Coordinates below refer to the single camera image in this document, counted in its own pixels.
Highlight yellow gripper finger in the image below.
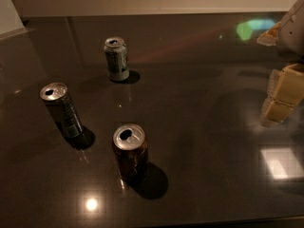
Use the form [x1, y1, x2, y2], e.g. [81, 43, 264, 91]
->
[256, 22, 281, 47]
[260, 63, 304, 127]

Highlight green 7up can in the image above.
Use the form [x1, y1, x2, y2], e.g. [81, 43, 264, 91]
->
[104, 37, 129, 82]

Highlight orange soda can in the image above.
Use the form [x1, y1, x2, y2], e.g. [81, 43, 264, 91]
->
[112, 123, 148, 184]

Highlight tall dark slim can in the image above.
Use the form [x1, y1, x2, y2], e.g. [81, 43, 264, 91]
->
[40, 83, 84, 139]

